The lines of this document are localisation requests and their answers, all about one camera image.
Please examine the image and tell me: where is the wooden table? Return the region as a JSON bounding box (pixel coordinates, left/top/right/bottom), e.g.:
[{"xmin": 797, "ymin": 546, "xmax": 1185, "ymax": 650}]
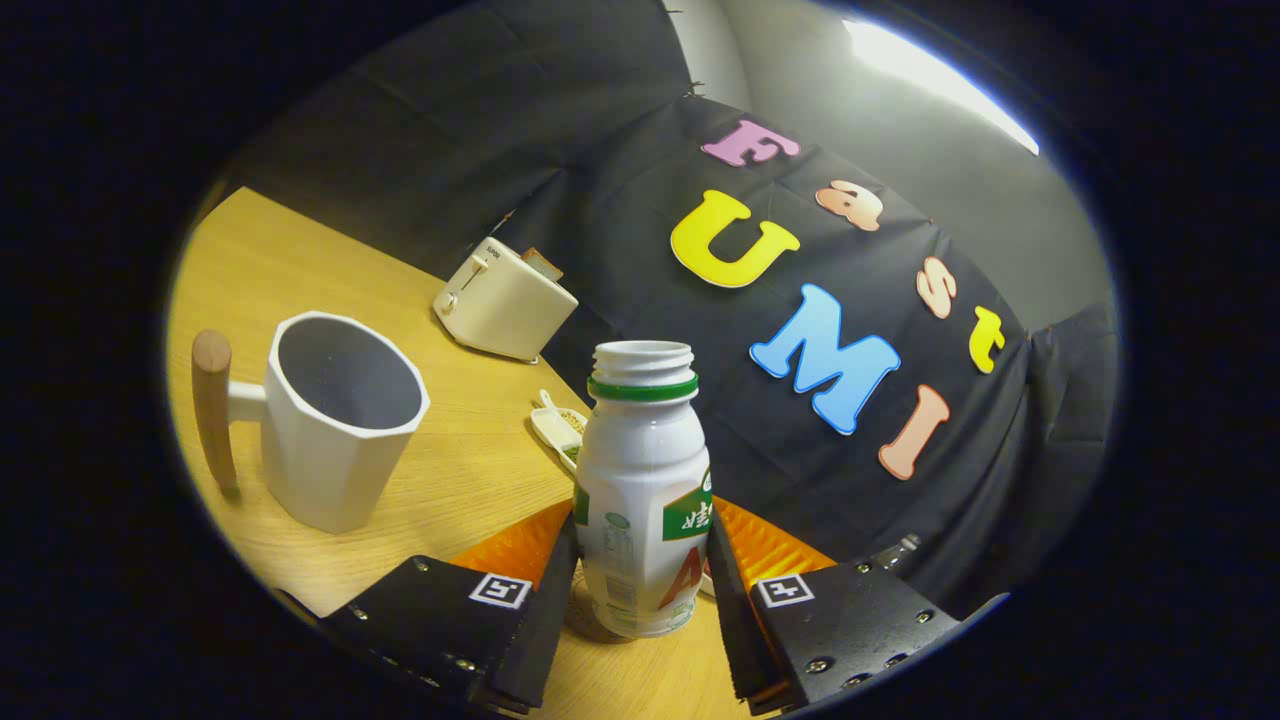
[{"xmin": 165, "ymin": 187, "xmax": 781, "ymax": 720}]

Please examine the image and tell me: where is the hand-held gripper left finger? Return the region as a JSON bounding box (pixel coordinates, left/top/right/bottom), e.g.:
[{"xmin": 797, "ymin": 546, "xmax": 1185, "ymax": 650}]
[{"xmin": 320, "ymin": 500, "xmax": 581, "ymax": 716}]

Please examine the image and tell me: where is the white cup wooden handle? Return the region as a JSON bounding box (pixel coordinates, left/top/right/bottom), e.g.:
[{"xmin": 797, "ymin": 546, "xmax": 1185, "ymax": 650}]
[{"xmin": 191, "ymin": 310, "xmax": 432, "ymax": 535}]

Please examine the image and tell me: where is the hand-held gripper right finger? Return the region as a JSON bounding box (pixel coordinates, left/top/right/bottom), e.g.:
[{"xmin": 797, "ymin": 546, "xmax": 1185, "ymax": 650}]
[{"xmin": 705, "ymin": 497, "xmax": 1011, "ymax": 716}]

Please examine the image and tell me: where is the white juice bottle green label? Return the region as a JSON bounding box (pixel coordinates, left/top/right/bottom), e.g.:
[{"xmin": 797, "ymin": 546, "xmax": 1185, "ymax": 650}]
[{"xmin": 573, "ymin": 340, "xmax": 715, "ymax": 639}]

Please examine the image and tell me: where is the cream toaster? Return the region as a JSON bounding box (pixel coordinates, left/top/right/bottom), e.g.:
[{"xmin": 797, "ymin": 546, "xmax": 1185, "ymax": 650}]
[{"xmin": 432, "ymin": 237, "xmax": 580, "ymax": 364}]

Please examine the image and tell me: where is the black backdrop cloth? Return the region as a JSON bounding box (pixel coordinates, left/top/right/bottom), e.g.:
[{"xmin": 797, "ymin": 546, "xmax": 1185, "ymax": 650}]
[{"xmin": 230, "ymin": 0, "xmax": 1121, "ymax": 621}]

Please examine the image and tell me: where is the white divided condiment tray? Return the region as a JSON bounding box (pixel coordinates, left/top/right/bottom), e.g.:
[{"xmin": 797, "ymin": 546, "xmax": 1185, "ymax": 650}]
[{"xmin": 529, "ymin": 389, "xmax": 591, "ymax": 476}]

